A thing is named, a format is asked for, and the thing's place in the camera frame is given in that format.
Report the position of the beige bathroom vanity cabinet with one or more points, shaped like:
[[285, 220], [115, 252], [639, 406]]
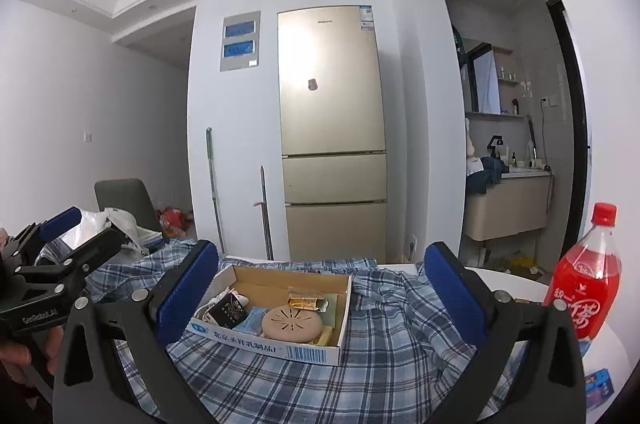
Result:
[[518, 204]]

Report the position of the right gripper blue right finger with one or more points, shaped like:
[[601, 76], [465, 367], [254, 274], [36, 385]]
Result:
[[461, 292]]

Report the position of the dark broom stick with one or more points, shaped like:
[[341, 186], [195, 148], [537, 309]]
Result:
[[263, 205]]

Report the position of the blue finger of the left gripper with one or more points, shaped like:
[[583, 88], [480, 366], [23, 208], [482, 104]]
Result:
[[56, 226]]

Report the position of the dark blue clothes pile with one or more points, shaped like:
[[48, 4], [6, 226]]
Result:
[[489, 175]]

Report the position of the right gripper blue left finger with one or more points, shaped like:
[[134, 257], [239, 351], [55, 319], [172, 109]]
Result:
[[179, 291]]

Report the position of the yellow red cigarette carton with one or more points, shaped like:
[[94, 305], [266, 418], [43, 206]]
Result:
[[324, 337]]

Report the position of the round beige vented disc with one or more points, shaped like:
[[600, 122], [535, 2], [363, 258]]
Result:
[[292, 325]]

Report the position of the green flat card box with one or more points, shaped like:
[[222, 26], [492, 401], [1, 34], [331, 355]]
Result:
[[328, 309]]

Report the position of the grey wall electrical panel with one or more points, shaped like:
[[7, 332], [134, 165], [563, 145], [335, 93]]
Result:
[[240, 42]]

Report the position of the gold refrigerator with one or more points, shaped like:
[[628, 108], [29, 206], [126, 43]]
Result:
[[332, 133]]

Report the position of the white plastic bag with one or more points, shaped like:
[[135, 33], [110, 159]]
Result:
[[92, 223]]

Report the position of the light blue tissue pack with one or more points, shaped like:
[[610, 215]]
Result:
[[252, 324]]

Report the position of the gold blue cigarette pack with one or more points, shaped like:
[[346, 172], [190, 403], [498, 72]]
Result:
[[309, 303]]

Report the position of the blue plaid cloth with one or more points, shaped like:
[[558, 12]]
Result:
[[400, 359]]

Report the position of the green mop handle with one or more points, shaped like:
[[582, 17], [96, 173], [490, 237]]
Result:
[[214, 189]]

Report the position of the white cardboard tray box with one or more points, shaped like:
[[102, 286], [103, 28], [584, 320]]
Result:
[[271, 289]]

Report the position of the red object on floor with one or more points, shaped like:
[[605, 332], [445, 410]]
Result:
[[175, 222]]

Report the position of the black face box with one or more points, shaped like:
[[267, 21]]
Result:
[[228, 312]]

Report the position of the person's left hand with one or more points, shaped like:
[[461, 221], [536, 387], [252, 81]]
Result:
[[14, 356]]

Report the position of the small blue box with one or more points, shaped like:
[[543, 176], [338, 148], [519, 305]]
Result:
[[599, 388]]

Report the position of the grey chair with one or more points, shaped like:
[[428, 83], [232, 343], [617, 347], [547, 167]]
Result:
[[130, 195]]

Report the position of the red soda bottle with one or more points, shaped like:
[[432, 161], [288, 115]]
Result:
[[587, 278]]

